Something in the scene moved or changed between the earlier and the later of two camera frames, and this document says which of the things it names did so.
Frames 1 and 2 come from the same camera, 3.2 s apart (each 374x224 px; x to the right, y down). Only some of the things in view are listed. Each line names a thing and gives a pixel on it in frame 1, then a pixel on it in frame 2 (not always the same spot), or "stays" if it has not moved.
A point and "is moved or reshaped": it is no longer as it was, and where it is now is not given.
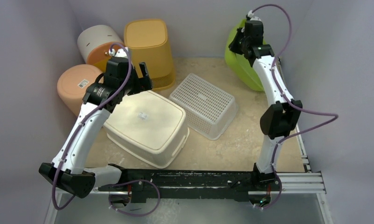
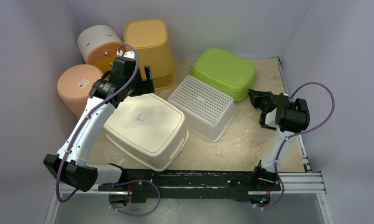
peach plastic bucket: x=73 y=84 stays
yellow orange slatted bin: x=147 y=41 stays
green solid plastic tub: x=239 y=66 is moved or reshaped
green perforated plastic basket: x=209 y=109 stays
